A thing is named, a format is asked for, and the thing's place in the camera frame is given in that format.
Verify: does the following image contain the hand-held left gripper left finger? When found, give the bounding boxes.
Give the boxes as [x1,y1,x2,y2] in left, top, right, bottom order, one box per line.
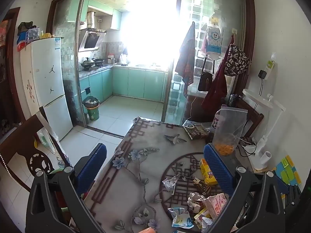
[25,143,107,233]

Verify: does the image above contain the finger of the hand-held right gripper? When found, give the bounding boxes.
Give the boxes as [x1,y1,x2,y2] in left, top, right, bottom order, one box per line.
[273,171,290,195]

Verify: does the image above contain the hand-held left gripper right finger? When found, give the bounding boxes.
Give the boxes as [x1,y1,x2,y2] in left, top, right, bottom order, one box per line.
[203,144,286,233]

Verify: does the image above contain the yellow box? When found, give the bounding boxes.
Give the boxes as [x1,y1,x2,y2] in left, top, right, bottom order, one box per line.
[199,158,218,185]

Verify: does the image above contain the small brown carton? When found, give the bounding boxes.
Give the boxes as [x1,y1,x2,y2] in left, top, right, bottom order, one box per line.
[193,178,211,196]

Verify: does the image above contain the pink packet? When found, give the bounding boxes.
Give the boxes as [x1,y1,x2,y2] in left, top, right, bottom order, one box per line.
[203,193,227,220]

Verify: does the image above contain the paper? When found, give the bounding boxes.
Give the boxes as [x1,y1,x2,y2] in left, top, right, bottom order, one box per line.
[187,192,206,213]

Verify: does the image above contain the clear wrapper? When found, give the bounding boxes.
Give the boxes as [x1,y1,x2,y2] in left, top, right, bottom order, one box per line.
[162,175,181,195]

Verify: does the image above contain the yellow wrapper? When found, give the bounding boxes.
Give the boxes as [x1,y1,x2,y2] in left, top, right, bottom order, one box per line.
[194,207,212,229]

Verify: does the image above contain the white tissue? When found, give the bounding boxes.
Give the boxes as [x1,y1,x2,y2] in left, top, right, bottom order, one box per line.
[200,217,214,232]

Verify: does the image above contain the blue white wrapper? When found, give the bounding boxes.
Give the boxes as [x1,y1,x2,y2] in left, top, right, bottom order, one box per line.
[168,207,194,229]

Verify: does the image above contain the green trash bin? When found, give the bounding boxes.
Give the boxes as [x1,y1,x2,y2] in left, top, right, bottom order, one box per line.
[83,96,100,121]

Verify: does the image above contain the blue yellow toy tablet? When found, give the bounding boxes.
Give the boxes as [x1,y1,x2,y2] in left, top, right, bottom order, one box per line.
[274,155,302,192]

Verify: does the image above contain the white cup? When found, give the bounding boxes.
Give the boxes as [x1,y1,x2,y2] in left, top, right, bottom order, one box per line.
[261,151,272,168]

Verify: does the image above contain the clear zip bag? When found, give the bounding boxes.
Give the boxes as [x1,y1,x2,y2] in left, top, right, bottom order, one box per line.
[212,107,248,156]

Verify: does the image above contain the black snack packet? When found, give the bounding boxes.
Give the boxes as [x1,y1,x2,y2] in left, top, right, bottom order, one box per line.
[183,123,211,140]

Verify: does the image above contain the purple label bottle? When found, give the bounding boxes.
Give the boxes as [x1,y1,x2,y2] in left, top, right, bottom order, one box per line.
[212,113,223,133]

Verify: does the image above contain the floral tablecloth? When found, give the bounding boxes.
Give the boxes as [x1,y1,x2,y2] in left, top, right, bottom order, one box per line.
[84,116,255,233]

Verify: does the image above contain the white green printed plastic bag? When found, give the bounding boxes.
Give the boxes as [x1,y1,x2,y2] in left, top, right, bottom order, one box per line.
[36,113,62,156]

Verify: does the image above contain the dark wooden chair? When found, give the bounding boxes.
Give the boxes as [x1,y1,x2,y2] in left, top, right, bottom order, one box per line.
[227,95,264,139]

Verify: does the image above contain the dark red garment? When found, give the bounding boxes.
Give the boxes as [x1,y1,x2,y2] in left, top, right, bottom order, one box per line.
[201,58,229,122]

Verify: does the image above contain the white desk lamp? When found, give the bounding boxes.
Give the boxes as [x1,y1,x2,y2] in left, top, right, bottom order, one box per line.
[242,89,286,170]

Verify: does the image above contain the carved wooden chair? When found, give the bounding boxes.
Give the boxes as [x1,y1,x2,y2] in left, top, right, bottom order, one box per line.
[0,106,73,199]

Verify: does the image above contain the black handbag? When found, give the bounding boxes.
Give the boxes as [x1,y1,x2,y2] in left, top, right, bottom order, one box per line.
[197,71,214,92]

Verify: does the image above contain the teal lower kitchen cabinets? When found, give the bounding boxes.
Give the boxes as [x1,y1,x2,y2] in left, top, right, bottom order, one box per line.
[79,67,168,102]

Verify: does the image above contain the teal kitchen cabinets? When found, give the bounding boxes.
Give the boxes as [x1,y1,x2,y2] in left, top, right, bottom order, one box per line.
[69,0,122,31]
[79,67,168,102]

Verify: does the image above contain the white refrigerator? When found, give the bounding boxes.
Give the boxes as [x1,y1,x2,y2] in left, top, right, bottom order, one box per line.
[21,37,73,141]

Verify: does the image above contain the letter print bag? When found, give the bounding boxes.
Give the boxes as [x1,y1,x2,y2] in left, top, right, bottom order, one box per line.
[224,43,251,77]

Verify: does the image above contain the plaid hanging cloth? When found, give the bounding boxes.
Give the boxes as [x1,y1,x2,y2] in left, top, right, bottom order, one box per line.
[175,21,196,93]

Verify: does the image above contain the black range hood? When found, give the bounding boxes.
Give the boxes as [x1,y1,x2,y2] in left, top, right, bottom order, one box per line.
[78,28,107,52]

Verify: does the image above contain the glass sliding door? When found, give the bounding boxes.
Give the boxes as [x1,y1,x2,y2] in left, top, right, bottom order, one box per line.
[52,0,86,127]
[170,0,246,127]

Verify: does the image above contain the blue white hanging bag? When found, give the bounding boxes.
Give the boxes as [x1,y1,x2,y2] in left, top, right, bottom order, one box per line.
[201,25,223,55]

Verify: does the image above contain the clear plastic drawer organizer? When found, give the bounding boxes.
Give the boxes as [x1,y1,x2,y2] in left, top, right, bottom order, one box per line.
[25,27,40,41]

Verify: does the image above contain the teal upper kitchen cabinets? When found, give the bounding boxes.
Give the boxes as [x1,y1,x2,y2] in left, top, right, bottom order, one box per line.
[69,0,122,31]

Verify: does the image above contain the dark green cloth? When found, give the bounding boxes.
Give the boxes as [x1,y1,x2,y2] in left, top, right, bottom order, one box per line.
[17,22,37,36]

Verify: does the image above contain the white green wall power strip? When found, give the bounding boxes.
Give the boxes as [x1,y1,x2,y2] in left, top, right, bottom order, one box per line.
[264,60,276,80]

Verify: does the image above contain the silver vent duct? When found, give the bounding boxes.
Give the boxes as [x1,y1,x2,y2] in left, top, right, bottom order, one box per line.
[86,11,96,30]

